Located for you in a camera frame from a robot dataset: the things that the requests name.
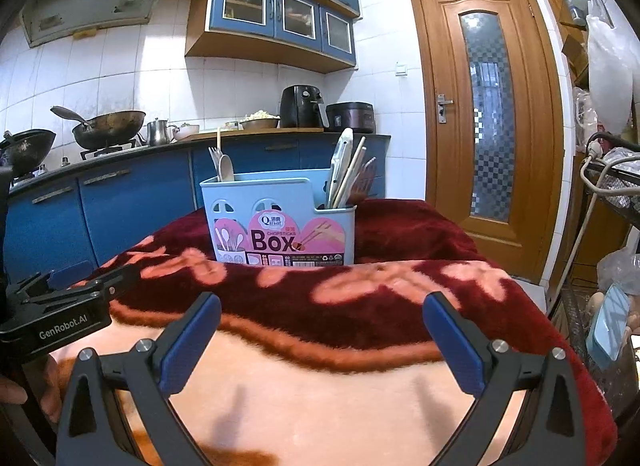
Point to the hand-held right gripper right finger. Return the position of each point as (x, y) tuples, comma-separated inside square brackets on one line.
[(455, 341)]

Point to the blue glass-door wall cabinet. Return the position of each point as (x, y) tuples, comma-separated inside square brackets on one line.
[(295, 15)]

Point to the white bowl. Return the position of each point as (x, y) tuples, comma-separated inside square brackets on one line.
[(187, 131)]

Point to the wall switch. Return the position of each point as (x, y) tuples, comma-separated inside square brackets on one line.
[(401, 69)]

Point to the white plastic fork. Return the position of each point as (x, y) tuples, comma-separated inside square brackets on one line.
[(215, 158)]

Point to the black pan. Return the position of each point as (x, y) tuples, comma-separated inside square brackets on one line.
[(27, 148)]

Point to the light blue utensil holder box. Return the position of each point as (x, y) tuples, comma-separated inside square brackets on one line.
[(300, 206)]

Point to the steel kettle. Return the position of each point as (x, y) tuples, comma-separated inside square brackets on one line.
[(159, 133)]

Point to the wooden door with glass panel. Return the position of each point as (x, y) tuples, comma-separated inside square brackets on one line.
[(440, 196)]

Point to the metal ladle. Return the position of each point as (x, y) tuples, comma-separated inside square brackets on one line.
[(65, 113)]

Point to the blue lower kitchen cabinets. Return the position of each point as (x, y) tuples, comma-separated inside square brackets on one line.
[(130, 206)]

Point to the white chopstick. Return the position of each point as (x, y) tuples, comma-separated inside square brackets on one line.
[(356, 153)]

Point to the kitchen countertop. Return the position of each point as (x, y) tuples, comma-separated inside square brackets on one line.
[(280, 134)]

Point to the clear plastic bag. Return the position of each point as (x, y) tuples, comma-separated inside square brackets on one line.
[(622, 266)]

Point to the black air fryer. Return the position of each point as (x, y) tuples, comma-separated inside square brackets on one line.
[(300, 105)]

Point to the large white plastic bag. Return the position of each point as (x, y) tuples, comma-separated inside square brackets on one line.
[(607, 80)]

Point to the gas stove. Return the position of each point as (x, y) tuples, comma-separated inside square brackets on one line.
[(107, 151)]

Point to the black wok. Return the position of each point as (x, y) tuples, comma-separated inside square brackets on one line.
[(107, 128)]

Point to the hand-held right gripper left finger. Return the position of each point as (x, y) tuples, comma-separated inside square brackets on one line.
[(190, 341)]

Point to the bowl of food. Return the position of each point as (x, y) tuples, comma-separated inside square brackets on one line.
[(259, 123)]

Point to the red floral blanket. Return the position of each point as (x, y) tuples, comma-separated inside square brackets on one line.
[(325, 371)]

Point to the wooden shelf cabinet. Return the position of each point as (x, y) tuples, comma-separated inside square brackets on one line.
[(575, 206)]

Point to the wooden spoon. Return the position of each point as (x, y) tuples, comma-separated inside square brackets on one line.
[(227, 168)]

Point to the silver metal utensil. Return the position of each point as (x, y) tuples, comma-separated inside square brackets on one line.
[(342, 150)]

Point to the dark rice cooker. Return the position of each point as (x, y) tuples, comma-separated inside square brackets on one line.
[(350, 118)]

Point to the person's left hand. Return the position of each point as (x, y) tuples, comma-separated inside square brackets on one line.
[(50, 386)]

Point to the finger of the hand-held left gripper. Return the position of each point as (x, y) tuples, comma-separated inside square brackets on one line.
[(72, 275), (100, 286)]

